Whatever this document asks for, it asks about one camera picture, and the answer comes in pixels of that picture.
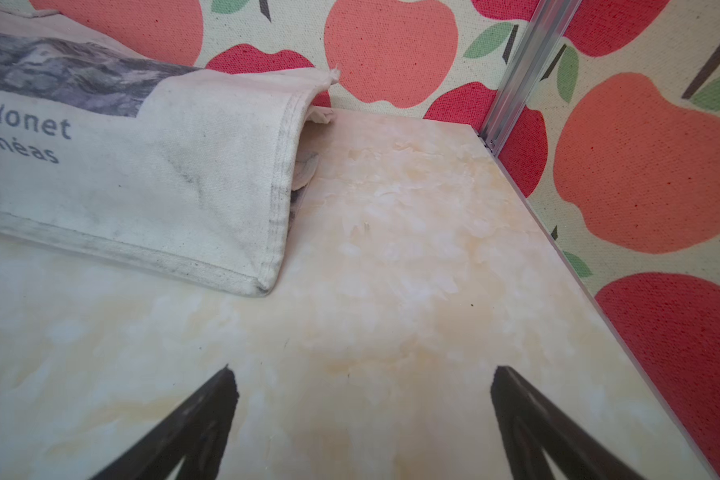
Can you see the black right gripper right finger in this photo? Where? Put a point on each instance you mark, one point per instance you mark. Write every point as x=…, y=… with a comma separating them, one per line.
x=534, y=430

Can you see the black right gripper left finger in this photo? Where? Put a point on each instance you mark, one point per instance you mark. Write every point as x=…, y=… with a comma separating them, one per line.
x=190, y=442

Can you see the cream Monet canvas bag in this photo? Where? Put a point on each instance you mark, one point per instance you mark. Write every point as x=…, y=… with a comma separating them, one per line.
x=185, y=171

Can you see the right rear aluminium frame post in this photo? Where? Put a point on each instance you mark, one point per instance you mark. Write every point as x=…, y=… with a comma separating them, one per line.
x=525, y=67

